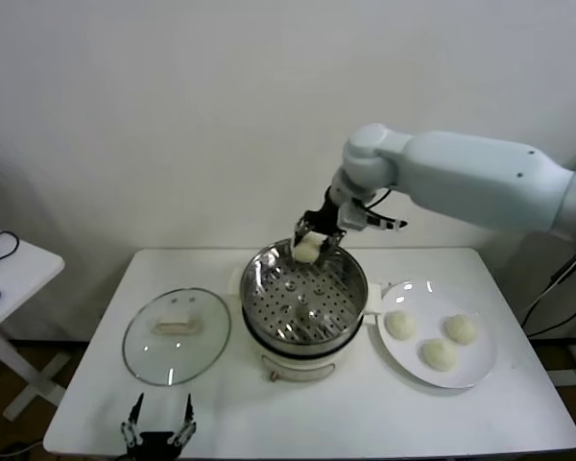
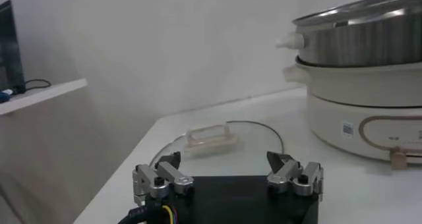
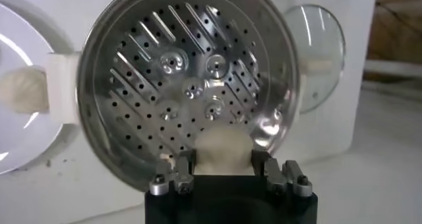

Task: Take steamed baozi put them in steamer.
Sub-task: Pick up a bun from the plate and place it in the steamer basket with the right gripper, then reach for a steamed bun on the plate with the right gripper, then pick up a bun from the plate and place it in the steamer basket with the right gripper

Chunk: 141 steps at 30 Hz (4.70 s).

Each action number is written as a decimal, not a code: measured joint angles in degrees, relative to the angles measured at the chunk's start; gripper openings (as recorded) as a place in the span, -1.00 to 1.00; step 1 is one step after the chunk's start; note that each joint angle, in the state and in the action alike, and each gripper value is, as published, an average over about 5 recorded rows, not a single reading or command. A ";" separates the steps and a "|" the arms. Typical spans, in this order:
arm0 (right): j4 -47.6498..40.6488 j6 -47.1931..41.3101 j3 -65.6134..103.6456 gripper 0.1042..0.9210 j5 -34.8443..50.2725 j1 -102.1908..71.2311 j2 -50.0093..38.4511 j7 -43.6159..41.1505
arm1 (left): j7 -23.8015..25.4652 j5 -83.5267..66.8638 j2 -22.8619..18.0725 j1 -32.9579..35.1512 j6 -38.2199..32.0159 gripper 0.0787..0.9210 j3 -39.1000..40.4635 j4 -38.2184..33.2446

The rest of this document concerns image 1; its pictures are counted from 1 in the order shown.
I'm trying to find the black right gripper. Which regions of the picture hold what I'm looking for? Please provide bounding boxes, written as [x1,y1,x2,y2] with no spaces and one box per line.
[294,204,348,255]

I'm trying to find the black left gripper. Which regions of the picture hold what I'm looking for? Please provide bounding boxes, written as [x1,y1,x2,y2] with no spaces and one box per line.
[120,392,198,461]

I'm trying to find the white steamed baozi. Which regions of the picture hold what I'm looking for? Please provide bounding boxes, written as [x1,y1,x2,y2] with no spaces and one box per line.
[386,310,417,341]
[292,239,321,265]
[420,338,458,373]
[444,314,477,346]

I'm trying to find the stainless steel steamer basket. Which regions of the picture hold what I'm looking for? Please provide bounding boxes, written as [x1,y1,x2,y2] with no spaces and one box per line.
[239,237,370,345]

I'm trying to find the glass pot lid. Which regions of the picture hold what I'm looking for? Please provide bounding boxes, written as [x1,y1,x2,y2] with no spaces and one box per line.
[122,286,232,387]

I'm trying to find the white round plate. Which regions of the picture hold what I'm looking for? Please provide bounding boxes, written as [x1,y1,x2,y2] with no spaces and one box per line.
[376,279,499,390]

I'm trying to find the white side table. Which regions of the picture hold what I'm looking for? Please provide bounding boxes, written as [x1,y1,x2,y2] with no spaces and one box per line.
[0,230,66,423]

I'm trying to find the black inline adapter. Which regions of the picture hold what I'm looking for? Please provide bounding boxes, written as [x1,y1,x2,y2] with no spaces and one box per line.
[549,254,576,284]

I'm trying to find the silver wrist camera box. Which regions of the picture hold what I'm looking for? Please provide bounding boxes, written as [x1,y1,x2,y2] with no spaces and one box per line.
[339,201,409,232]

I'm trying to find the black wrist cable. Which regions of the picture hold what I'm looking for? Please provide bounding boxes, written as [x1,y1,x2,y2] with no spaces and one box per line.
[363,187,396,213]

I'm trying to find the black looping cable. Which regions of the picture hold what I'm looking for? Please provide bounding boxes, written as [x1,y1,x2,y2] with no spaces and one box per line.
[521,282,576,340]

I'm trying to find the white cable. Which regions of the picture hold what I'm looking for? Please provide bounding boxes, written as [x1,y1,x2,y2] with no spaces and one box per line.
[527,242,576,328]

